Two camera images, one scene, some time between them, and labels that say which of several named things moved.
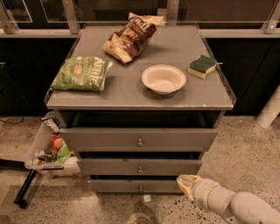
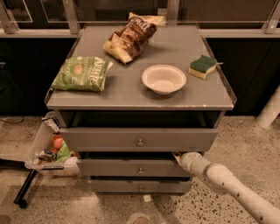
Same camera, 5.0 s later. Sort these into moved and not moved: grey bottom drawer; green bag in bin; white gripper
Moved: white gripper
Not moved: grey bottom drawer; green bag in bin
